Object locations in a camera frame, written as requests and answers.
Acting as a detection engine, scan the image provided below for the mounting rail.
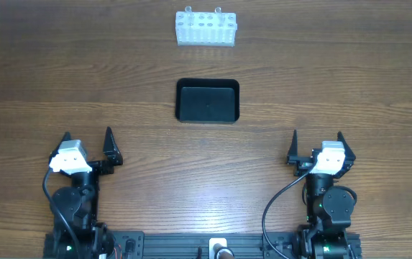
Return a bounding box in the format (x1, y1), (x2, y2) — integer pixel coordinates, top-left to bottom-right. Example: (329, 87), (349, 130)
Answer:
(43, 230), (363, 259)

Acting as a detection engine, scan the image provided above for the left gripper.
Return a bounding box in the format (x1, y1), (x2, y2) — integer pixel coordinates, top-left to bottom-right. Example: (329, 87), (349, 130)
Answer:
(48, 126), (124, 177)

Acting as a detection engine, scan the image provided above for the black tray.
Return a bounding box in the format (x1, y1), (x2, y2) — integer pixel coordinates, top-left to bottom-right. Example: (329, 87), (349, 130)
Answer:
(175, 77), (241, 125)

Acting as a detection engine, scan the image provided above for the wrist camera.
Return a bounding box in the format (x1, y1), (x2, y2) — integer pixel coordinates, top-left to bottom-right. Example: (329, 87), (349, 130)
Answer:
(48, 139), (93, 176)
(310, 140), (347, 176)

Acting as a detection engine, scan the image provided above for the white test tube rack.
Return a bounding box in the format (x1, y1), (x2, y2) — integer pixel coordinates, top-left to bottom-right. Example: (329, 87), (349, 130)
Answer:
(175, 10), (238, 47)

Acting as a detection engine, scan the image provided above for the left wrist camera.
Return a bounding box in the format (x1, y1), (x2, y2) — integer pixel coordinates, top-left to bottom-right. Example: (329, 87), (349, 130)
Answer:
(48, 139), (93, 176)

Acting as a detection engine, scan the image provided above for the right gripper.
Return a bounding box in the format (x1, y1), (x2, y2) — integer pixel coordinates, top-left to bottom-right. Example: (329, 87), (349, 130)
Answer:
(286, 129), (357, 177)

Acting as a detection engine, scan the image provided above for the black cable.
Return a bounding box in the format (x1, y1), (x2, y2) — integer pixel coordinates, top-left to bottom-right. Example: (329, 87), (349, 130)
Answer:
(261, 161), (318, 259)
(42, 167), (83, 259)

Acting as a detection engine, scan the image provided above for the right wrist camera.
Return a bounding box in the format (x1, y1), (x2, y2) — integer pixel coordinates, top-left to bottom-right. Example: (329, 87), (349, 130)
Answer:
(310, 140), (347, 176)

